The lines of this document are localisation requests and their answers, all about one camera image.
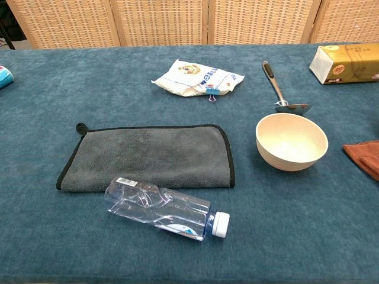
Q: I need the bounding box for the grey microfibre towel black trim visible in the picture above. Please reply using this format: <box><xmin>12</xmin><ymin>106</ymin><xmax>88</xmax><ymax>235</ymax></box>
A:
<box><xmin>56</xmin><ymin>122</ymin><xmax>236</xmax><ymax>192</ymax></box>

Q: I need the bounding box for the blue binder clip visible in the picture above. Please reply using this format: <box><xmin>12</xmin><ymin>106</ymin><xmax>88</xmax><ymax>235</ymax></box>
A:
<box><xmin>204</xmin><ymin>86</ymin><xmax>221</xmax><ymax>102</ymax></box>

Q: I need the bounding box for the white printed plastic bag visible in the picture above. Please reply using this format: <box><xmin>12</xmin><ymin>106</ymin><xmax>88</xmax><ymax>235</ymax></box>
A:
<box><xmin>150</xmin><ymin>58</ymin><xmax>246</xmax><ymax>98</ymax></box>

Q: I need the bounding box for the clear plastic water bottle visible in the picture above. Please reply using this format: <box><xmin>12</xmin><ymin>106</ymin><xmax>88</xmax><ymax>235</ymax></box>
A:
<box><xmin>104</xmin><ymin>176</ymin><xmax>231</xmax><ymax>242</ymax></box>

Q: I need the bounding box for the blue plush table cloth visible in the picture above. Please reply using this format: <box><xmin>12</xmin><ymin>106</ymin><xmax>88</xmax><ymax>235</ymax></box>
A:
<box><xmin>0</xmin><ymin>43</ymin><xmax>379</xmax><ymax>284</ymax></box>

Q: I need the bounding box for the cream plastic bowl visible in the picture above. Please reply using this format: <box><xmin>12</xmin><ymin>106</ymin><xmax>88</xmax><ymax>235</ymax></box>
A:
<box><xmin>255</xmin><ymin>114</ymin><xmax>329</xmax><ymax>172</ymax></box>

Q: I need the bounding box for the woven wicker screen panel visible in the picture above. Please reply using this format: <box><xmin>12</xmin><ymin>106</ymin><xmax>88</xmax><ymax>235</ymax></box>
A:
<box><xmin>207</xmin><ymin>0</ymin><xmax>322</xmax><ymax>46</ymax></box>
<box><xmin>5</xmin><ymin>0</ymin><xmax>121</xmax><ymax>50</ymax></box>
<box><xmin>309</xmin><ymin>0</ymin><xmax>379</xmax><ymax>44</ymax></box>
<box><xmin>110</xmin><ymin>0</ymin><xmax>211</xmax><ymax>47</ymax></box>

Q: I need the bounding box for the brown cloth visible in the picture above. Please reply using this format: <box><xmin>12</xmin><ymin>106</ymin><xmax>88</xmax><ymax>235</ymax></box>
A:
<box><xmin>342</xmin><ymin>140</ymin><xmax>379</xmax><ymax>181</ymax></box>

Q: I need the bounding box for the gold tissue box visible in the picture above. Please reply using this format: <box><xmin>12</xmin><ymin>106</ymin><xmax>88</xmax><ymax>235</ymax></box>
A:
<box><xmin>309</xmin><ymin>43</ymin><xmax>379</xmax><ymax>85</ymax></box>

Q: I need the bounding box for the blue plastic wrap box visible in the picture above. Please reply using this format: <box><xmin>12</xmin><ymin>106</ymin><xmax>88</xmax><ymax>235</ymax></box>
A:
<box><xmin>0</xmin><ymin>65</ymin><xmax>15</xmax><ymax>89</ymax></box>

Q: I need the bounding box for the black stand pole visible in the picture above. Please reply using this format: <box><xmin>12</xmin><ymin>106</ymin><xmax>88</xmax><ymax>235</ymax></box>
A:
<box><xmin>0</xmin><ymin>22</ymin><xmax>15</xmax><ymax>50</ymax></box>

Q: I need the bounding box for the steel ladle black handle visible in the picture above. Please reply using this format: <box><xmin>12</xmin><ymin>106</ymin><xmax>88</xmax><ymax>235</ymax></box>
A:
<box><xmin>261</xmin><ymin>60</ymin><xmax>313</xmax><ymax>114</ymax></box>

